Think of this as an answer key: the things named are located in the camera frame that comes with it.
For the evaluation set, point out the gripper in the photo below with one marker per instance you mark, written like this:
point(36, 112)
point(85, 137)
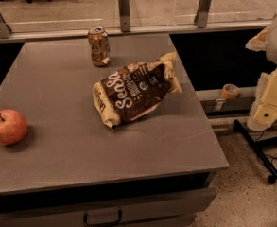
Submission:
point(264, 106)

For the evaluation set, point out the brown chip bag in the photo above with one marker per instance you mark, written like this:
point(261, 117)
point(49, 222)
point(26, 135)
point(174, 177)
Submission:
point(135, 90)

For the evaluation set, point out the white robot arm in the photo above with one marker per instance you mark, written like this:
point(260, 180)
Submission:
point(271, 49)

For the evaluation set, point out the orange soda can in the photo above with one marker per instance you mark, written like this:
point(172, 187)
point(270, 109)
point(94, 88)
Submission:
point(100, 47)

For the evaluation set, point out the grey side shelf ledge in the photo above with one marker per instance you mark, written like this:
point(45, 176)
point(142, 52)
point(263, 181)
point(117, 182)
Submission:
point(213, 102)

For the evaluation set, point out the orange tape roll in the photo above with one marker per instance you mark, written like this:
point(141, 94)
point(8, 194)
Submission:
point(230, 91)

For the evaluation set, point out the black stand base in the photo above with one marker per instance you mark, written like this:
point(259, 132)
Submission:
point(257, 145)

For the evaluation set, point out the red apple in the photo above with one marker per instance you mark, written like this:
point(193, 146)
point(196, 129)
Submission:
point(13, 127)

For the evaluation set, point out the right metal bracket post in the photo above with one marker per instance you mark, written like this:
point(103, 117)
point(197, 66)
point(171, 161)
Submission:
point(202, 13)

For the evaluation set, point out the grey drawer with handle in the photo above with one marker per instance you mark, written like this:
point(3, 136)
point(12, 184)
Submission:
point(176, 209)

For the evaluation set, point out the middle metal bracket post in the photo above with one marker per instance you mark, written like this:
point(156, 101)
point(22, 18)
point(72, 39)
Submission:
point(124, 15)

